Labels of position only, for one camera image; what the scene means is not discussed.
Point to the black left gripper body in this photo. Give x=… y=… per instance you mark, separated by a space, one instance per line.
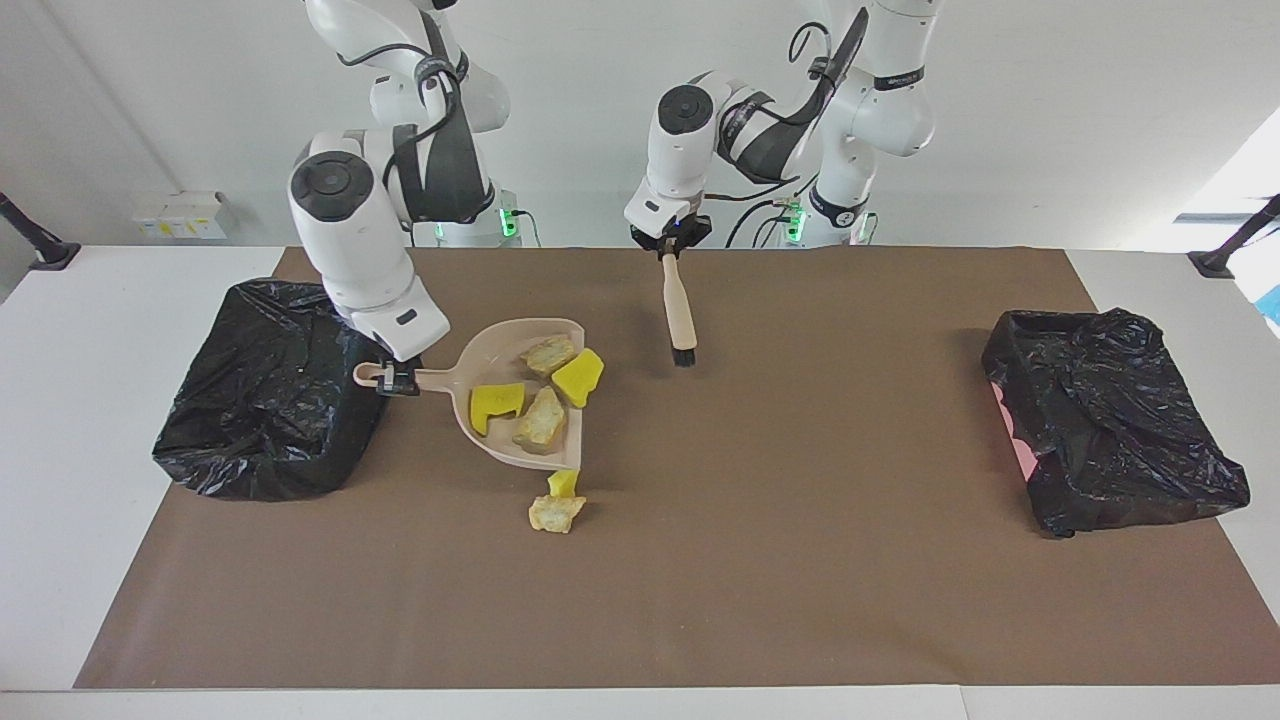
x=675 y=238

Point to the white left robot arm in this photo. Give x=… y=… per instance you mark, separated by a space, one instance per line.
x=680 y=150

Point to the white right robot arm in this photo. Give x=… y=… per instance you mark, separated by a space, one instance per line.
x=345 y=240

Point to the beige brush with black bristles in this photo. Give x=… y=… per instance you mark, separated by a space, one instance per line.
x=680 y=310

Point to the black camera stand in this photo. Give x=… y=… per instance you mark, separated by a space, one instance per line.
x=55 y=255
x=1215 y=262

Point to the beige plastic dustpan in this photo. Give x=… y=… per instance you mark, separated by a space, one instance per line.
x=495 y=355

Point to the tan ridged foam piece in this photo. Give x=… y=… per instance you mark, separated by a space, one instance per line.
x=555 y=514

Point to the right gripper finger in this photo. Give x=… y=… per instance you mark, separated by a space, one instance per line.
x=385 y=385
x=407 y=385

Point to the notched yellow sponge piece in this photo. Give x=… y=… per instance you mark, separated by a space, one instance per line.
x=495 y=403

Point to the pale beige foam chunk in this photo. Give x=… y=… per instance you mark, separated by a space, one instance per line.
x=540 y=420

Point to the blue object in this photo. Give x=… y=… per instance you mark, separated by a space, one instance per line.
x=1270 y=305

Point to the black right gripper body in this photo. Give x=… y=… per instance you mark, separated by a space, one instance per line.
x=400 y=363

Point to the black bag lined pink bin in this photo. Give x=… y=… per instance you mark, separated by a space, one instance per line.
x=1110 y=430

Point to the small yellow green sponge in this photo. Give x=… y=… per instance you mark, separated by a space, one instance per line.
x=563 y=484

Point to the brown table mat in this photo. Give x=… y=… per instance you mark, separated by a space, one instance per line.
x=700 y=600

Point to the orange striped foam piece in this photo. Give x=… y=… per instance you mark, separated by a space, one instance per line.
x=550 y=356

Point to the white wall socket box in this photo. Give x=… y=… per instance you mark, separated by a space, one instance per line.
x=180 y=215

